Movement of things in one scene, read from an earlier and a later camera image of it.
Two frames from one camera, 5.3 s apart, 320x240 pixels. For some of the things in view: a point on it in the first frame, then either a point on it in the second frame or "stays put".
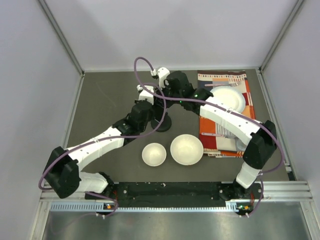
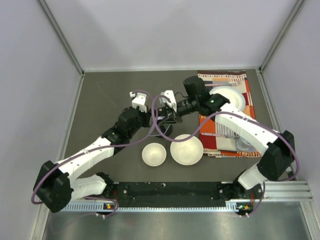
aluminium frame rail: (272, 191) stays put
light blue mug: (240, 145) stays put
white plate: (232, 97) stays put
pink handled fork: (233, 84) stays put
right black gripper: (164, 90) -> (177, 117)
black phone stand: (164, 126) -> (166, 129)
